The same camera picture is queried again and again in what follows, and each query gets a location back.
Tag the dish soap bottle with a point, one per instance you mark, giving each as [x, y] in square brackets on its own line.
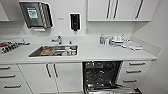
[102, 39]

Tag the white folded cloth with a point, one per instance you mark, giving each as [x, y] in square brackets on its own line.
[132, 46]

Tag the small white container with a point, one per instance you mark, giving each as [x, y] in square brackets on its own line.
[107, 41]

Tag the stack of white dishes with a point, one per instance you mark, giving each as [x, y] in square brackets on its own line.
[117, 40]

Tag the chrome faucet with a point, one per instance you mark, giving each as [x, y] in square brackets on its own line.
[57, 40]

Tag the grey paper towel dispenser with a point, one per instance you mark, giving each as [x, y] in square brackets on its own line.
[35, 15]

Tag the white cup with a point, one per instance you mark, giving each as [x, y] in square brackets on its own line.
[69, 52]

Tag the grey dishwasher rack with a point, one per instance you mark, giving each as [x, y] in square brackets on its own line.
[100, 80]

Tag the black soap dispenser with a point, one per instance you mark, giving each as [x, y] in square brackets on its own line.
[74, 22]

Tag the steel kitchen sink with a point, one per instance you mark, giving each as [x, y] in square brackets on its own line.
[58, 53]

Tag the white wall cabinet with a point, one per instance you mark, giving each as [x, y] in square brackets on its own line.
[123, 10]
[3, 12]

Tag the stainless steel dishwasher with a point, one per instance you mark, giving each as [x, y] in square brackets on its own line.
[100, 68]

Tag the chrome sink side sprayer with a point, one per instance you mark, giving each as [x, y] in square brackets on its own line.
[70, 42]

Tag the white two-door sink cabinet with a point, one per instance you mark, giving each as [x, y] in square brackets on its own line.
[66, 78]

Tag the small white wall label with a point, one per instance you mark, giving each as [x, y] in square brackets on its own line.
[60, 19]

